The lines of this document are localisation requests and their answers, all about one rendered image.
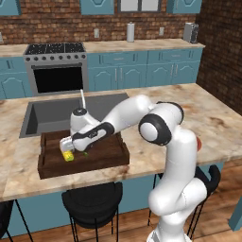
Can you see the white paper towel roll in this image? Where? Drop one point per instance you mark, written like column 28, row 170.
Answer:
column 130, row 32

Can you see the green asparagus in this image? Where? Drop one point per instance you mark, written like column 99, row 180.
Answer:
column 85, row 153

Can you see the grey framed window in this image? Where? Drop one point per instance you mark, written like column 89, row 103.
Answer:
column 139, row 5

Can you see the red round plate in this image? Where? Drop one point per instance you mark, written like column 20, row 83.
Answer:
column 199, row 144

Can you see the teal wall cupboard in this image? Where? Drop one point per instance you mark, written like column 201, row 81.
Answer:
column 9, row 7
column 186, row 6
column 96, row 7

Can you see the white wall outlet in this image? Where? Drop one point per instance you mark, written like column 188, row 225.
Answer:
column 161, row 31
column 96, row 33

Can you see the grey sink basin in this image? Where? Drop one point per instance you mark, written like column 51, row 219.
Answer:
column 50, row 113

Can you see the yellow corn cob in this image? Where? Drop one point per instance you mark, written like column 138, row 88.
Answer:
column 68, row 156

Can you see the silver stove with oven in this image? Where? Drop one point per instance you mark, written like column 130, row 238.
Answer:
column 56, row 72

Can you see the brown wooden tray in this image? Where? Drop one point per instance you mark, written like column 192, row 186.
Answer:
column 100, row 157

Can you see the black bar stool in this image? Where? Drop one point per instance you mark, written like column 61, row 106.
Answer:
column 4, row 217
column 212, row 181
column 93, row 203

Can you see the teal island cupboard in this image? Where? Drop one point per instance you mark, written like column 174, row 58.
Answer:
column 41, row 208

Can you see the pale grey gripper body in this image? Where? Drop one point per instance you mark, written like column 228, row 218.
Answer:
column 66, row 145

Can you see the silver tap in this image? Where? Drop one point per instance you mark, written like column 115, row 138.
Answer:
column 83, row 99

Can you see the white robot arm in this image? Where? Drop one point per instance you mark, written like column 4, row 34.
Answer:
column 176, row 164

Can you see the silver toaster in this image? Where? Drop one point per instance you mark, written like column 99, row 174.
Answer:
column 190, row 32

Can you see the teal cupboard corner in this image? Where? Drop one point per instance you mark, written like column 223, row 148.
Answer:
column 236, row 216

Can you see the teal base cupboard run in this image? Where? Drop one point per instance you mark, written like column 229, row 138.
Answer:
column 14, row 78
column 145, row 69

